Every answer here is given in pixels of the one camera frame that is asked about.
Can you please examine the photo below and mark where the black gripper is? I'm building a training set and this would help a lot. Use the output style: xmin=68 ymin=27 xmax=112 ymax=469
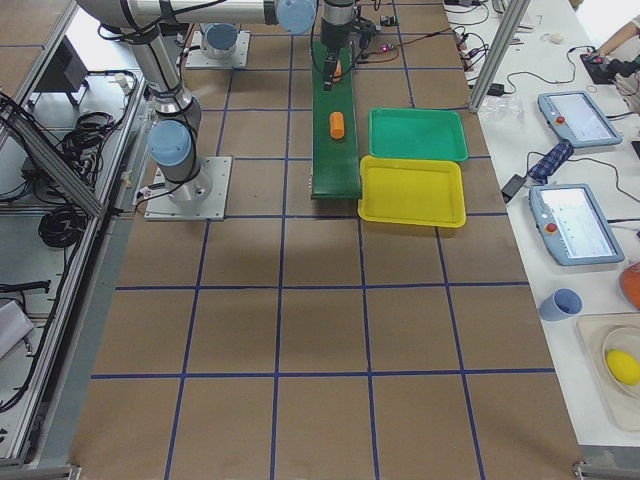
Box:
xmin=322 ymin=48 xmax=341 ymax=91

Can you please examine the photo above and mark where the orange 4680 cylinder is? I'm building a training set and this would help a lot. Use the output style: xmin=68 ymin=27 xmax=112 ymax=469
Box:
xmin=332 ymin=60 xmax=342 ymax=83

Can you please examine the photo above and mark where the plain orange cylinder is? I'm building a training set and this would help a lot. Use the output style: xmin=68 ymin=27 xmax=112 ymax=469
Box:
xmin=329 ymin=111 xmax=346 ymax=140

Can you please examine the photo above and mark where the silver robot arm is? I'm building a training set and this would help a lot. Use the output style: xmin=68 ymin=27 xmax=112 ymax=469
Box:
xmin=200 ymin=1 xmax=357 ymax=91
xmin=78 ymin=1 xmax=317 ymax=201

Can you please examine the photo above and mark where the green conveyor belt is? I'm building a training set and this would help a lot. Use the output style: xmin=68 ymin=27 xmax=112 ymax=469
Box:
xmin=311 ymin=40 xmax=362 ymax=199

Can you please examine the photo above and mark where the green plastic tray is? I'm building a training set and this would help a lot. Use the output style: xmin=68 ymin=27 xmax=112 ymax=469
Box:
xmin=369 ymin=108 xmax=469 ymax=162

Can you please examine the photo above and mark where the yellow plastic tray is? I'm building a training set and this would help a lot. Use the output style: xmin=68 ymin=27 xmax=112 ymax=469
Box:
xmin=358 ymin=155 xmax=466 ymax=228

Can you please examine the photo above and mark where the black power adapter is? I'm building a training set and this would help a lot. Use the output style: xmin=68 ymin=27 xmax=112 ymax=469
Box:
xmin=501 ymin=174 xmax=526 ymax=204

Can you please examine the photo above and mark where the folded blue umbrella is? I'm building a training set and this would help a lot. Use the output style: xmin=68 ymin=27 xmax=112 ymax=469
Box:
xmin=527 ymin=139 xmax=574 ymax=185

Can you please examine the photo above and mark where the upper teach pendant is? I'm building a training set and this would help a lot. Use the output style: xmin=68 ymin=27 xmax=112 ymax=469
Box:
xmin=537 ymin=91 xmax=622 ymax=148

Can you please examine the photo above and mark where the teach pendant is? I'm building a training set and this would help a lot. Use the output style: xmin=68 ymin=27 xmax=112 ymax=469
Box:
xmin=528 ymin=184 xmax=625 ymax=266
xmin=537 ymin=91 xmax=622 ymax=148

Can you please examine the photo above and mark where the lower teach pendant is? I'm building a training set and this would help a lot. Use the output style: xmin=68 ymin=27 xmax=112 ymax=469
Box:
xmin=528 ymin=184 xmax=625 ymax=266

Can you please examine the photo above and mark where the blue plastic cup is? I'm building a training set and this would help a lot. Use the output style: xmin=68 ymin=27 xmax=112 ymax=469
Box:
xmin=539 ymin=288 xmax=583 ymax=321

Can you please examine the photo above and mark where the beige tray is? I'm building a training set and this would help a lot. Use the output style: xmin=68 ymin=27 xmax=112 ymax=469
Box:
xmin=576 ymin=313 xmax=639 ymax=433

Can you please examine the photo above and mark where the yellow lemon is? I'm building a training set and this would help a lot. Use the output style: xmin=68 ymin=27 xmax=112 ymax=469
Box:
xmin=605 ymin=349 xmax=639 ymax=386

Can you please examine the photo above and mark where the red black power cable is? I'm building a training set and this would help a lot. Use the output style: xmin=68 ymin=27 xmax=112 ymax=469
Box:
xmin=357 ymin=28 xmax=454 ymax=66

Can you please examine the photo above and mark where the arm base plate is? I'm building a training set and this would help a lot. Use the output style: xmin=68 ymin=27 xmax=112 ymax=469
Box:
xmin=144 ymin=156 xmax=232 ymax=221
xmin=186 ymin=30 xmax=250 ymax=70

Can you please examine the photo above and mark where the aluminium frame post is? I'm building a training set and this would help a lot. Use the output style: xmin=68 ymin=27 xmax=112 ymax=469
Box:
xmin=468 ymin=0 xmax=530 ymax=113

